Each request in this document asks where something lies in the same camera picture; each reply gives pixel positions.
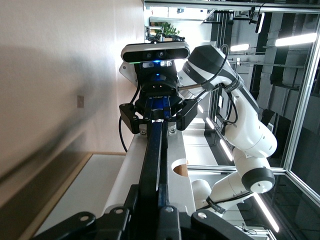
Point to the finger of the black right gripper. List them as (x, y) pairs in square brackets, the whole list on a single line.
[(128, 116), (187, 112)]

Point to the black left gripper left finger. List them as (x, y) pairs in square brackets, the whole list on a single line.
[(120, 225)]

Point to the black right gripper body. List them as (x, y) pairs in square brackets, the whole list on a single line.
[(157, 85)]

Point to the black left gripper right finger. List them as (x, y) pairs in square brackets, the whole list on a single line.
[(180, 225)]

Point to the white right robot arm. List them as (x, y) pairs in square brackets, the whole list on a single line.
[(250, 135)]

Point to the plain white-fronted drawer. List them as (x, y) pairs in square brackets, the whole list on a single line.
[(87, 190)]

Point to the white light strip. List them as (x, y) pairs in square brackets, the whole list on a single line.
[(295, 39), (225, 150), (240, 47)]

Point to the green potted plant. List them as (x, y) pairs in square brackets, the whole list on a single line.
[(167, 28)]

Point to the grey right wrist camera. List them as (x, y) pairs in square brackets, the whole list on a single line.
[(155, 53)]

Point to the aluminium frame post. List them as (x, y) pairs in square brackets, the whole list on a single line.
[(300, 112)]

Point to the black white mounted camera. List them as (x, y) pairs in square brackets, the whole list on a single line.
[(260, 23)]

